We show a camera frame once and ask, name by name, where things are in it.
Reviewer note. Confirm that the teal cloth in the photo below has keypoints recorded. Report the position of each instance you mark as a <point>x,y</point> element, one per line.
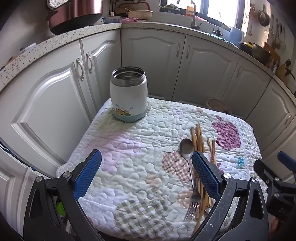
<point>222,38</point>

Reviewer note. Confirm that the small green object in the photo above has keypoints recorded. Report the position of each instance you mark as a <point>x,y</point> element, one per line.
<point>60,208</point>

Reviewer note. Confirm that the metal spoon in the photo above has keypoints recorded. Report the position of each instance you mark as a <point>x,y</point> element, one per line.
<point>186,147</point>

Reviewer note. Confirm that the hanging kitchen utensils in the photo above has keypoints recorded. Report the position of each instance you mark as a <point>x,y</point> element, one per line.
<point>278,32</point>

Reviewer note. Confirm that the hanging dark pan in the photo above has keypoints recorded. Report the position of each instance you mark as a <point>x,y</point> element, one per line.
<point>263,17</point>

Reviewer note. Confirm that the black wok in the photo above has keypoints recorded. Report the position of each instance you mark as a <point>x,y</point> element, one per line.
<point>74,23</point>

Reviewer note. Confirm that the pastel quilted blanket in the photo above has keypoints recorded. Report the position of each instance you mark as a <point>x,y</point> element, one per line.
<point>138,162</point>

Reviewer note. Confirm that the yellow and black container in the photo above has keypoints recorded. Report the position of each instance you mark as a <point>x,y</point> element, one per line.
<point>246,47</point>

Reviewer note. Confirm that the orange box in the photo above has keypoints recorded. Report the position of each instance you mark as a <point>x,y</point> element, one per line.
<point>190,11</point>

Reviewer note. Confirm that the wooden cutting board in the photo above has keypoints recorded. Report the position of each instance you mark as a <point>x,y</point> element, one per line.
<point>274,54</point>

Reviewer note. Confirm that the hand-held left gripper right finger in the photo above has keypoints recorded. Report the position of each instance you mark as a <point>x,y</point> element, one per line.
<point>205,173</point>

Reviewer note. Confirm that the wicker waste bin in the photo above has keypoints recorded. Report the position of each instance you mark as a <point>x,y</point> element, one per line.
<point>218,105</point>

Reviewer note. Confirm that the maroon rice cooker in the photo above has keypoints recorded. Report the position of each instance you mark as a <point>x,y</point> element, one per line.
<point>76,8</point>

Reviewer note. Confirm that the row of white cabinet doors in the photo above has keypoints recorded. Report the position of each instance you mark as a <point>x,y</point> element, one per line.
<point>46,99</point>

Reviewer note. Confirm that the bundle of wooden chopsticks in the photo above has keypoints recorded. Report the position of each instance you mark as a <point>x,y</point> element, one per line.
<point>198,136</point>

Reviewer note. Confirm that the kitchen window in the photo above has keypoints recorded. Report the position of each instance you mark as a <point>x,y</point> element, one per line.
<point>222,9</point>

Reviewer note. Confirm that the dark round pot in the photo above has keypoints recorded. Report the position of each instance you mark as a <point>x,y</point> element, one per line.
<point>261,54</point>

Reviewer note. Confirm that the metal fork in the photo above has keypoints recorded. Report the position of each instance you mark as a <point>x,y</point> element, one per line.
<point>192,209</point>

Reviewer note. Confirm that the light blue kettle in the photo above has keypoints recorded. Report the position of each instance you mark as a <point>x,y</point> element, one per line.
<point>236,36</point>

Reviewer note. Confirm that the pink cloth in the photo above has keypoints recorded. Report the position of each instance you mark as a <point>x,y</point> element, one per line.
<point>128,20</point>

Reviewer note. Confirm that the metal kitchen faucet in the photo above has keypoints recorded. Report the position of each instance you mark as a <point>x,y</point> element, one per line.
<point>194,16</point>

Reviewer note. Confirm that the speckled stone countertop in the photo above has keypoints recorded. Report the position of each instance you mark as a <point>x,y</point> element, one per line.
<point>69,39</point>

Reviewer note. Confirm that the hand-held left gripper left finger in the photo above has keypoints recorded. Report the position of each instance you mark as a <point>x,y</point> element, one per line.
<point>89,171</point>

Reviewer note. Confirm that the woven beige basket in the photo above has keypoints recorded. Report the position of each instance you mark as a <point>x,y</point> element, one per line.
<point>140,15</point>

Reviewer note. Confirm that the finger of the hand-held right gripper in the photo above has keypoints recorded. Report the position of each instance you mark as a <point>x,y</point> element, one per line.
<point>262,169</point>
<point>286,160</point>

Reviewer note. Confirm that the white insulated steel jar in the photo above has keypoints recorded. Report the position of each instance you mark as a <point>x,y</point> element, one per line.
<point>128,99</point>

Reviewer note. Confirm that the small metal tap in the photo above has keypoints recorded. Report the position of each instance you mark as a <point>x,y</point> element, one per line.
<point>218,30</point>

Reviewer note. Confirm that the wooden knife block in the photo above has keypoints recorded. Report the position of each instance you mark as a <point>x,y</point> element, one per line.
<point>283,69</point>

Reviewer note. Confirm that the blue tray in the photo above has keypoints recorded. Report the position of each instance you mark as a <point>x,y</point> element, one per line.
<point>111,20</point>

